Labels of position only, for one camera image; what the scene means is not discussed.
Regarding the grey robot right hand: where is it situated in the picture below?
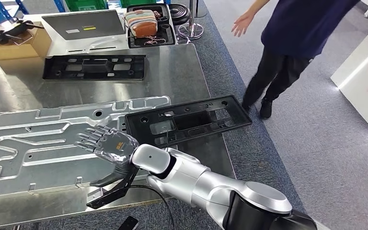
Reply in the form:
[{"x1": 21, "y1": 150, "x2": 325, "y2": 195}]
[{"x1": 74, "y1": 124, "x2": 140, "y2": 188}]

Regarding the person's right hand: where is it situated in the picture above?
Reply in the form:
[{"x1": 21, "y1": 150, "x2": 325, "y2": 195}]
[{"x1": 230, "y1": 11, "x2": 256, "y2": 38}]

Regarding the black plastic plate bracket part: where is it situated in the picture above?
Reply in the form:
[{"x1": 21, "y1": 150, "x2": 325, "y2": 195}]
[{"x1": 125, "y1": 94, "x2": 253, "y2": 149}]

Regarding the stainless steel workbench table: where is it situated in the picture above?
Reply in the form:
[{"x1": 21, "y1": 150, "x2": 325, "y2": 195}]
[{"x1": 0, "y1": 43, "x2": 237, "y2": 229}]

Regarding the black plastic part with label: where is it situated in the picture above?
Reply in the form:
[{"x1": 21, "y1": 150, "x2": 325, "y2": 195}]
[{"x1": 43, "y1": 54, "x2": 147, "y2": 81}]

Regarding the white podium with light strips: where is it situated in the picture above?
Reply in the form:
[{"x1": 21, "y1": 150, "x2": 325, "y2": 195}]
[{"x1": 330, "y1": 25, "x2": 368, "y2": 137}]

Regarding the person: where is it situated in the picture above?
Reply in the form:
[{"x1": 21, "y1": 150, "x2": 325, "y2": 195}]
[{"x1": 230, "y1": 0, "x2": 368, "y2": 121}]

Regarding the black ribbed round base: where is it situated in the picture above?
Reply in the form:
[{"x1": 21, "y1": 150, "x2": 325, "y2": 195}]
[{"x1": 168, "y1": 3, "x2": 192, "y2": 26}]

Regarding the silver stamped metal panel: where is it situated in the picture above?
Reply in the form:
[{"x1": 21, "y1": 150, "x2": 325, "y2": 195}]
[{"x1": 0, "y1": 95, "x2": 172, "y2": 199}]

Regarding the black plastic tray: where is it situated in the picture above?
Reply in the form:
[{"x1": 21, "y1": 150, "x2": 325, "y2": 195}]
[{"x1": 125, "y1": 3, "x2": 177, "y2": 49}]

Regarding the striped fabric pouch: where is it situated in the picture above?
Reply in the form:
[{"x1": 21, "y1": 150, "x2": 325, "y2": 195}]
[{"x1": 124, "y1": 9, "x2": 159, "y2": 39}]

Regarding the green plastic bin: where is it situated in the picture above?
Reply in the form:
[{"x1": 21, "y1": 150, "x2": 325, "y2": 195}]
[
  {"x1": 120, "y1": 0, "x2": 158, "y2": 9},
  {"x1": 65, "y1": 0, "x2": 108, "y2": 12}
]

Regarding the grey laptop with yellow sticker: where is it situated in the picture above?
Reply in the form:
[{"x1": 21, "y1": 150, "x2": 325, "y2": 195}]
[{"x1": 41, "y1": 9, "x2": 126, "y2": 41}]

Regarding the tan cardboard box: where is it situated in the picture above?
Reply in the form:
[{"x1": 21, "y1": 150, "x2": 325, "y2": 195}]
[{"x1": 0, "y1": 21, "x2": 53, "y2": 61}]

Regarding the black handheld gadget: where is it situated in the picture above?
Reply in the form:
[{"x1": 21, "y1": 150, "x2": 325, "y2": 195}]
[{"x1": 0, "y1": 19, "x2": 45, "y2": 45}]

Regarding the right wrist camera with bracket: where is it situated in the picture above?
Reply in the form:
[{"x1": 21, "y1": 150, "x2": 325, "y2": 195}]
[{"x1": 85, "y1": 166, "x2": 140, "y2": 210}]

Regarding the chrome stanchion post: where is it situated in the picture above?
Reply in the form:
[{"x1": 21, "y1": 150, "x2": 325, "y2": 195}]
[{"x1": 178, "y1": 0, "x2": 204, "y2": 40}]

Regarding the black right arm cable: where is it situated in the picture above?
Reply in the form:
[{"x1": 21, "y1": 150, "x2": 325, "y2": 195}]
[{"x1": 126, "y1": 185, "x2": 176, "y2": 230}]

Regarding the blue metal rack frame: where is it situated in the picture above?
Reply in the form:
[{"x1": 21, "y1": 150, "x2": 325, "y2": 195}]
[{"x1": 0, "y1": 0, "x2": 67, "y2": 31}]

